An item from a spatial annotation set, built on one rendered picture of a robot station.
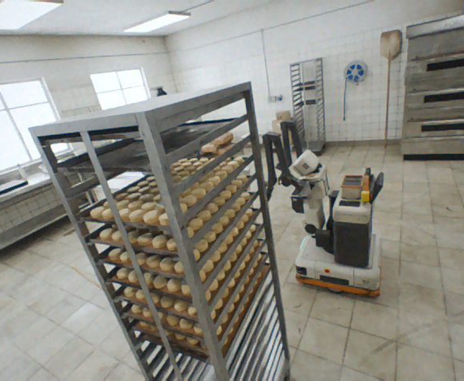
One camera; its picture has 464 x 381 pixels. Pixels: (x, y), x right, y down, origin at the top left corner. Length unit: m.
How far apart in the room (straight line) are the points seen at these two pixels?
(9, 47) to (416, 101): 6.36
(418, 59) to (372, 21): 1.41
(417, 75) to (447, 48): 0.44
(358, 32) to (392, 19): 0.53
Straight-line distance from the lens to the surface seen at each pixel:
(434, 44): 5.13
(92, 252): 1.15
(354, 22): 6.21
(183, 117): 0.82
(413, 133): 5.28
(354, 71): 6.06
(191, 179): 0.83
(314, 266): 2.50
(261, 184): 1.28
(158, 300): 1.14
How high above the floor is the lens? 1.86
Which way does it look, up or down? 23 degrees down
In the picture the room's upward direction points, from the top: 11 degrees counter-clockwise
